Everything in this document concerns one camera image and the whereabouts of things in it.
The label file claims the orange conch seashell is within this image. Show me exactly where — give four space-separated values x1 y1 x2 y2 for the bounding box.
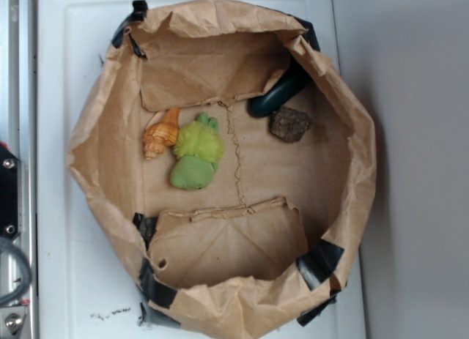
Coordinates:
142 108 180 160

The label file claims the dark green curved handle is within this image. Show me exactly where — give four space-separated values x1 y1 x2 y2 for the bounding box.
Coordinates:
248 62 312 118

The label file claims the white plastic tray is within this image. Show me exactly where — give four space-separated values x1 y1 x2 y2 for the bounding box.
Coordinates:
35 0 374 339

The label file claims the brown paper bag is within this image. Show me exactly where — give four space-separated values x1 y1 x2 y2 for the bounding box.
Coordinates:
67 0 377 338

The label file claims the grey cable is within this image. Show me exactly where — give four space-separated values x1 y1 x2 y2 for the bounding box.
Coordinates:
0 236 33 305

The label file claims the brown rough rock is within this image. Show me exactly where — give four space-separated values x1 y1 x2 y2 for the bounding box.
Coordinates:
269 106 311 143

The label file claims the black metal bracket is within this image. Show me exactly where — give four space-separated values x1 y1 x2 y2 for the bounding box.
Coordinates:
1 141 21 241

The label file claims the green plush animal toy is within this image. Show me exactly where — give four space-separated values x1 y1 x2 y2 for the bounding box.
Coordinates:
170 112 225 190

